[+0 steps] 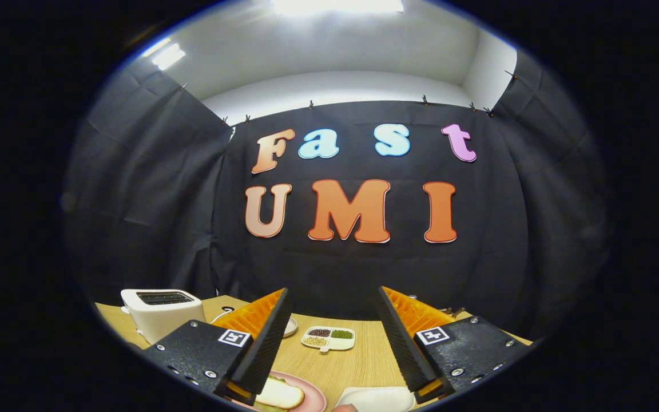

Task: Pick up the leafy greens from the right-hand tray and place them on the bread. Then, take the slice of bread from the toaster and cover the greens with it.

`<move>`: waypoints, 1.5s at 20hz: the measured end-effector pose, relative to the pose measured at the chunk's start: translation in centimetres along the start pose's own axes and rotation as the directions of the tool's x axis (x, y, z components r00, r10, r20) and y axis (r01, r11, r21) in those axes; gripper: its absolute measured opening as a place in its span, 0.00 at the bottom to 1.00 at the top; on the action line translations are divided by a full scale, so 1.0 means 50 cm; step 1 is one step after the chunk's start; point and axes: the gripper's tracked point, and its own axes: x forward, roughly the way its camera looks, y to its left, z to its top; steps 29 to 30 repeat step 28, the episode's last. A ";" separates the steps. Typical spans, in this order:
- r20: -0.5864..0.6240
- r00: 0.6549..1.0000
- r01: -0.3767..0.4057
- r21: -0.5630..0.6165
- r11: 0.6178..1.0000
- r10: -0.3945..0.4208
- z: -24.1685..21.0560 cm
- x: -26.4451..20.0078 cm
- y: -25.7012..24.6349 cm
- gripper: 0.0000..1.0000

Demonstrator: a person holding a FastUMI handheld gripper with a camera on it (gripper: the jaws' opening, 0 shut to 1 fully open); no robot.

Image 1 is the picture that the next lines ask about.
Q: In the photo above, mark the toasted bread slice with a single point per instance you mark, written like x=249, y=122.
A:
x=281, y=395

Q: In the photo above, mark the white toaster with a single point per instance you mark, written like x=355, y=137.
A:
x=163, y=320

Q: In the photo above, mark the pink round plate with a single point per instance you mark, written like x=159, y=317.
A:
x=316, y=397

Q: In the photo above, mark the white divided dish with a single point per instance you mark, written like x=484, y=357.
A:
x=338, y=345

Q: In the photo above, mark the white round plate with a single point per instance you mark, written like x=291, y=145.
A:
x=290, y=327

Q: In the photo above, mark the black backdrop cloth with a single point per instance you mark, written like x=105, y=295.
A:
x=341, y=269

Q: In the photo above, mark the pile of yellow beans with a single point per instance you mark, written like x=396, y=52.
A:
x=316, y=341

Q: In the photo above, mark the pile of green beans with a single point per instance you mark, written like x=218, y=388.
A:
x=341, y=334

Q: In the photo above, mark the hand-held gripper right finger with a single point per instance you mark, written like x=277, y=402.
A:
x=404, y=349

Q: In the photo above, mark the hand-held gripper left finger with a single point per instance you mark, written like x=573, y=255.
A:
x=264, y=355

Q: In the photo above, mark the white square plate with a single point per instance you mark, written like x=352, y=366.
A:
x=375, y=399

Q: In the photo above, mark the pile of dark beans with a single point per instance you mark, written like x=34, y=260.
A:
x=320, y=332

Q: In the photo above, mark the ceiling light panel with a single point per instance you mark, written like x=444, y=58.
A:
x=168, y=56
x=335, y=6

